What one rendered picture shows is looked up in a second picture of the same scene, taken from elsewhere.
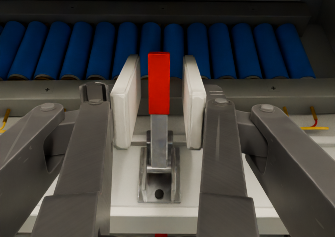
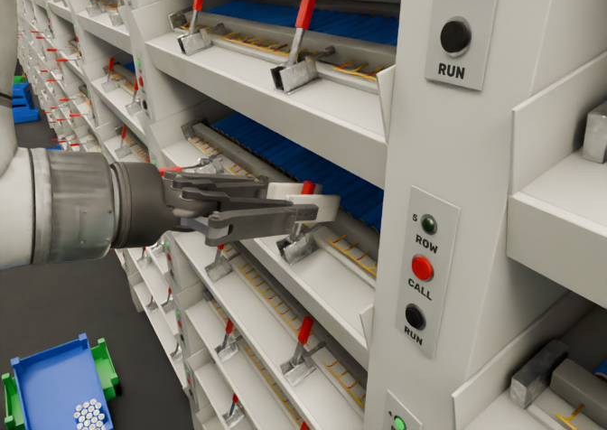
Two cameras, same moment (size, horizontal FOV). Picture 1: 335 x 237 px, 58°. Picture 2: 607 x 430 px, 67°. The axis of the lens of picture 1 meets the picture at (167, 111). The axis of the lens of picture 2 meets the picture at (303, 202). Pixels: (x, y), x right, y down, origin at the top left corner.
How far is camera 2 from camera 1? 0.41 m
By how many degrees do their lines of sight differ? 49
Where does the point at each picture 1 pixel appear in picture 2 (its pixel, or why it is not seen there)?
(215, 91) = (310, 207)
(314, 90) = not seen: hidden behind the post
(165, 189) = (292, 257)
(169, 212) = (283, 266)
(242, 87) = (366, 233)
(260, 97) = (368, 242)
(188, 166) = (312, 257)
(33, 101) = not seen: hidden behind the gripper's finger
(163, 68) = (306, 190)
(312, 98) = not seen: hidden behind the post
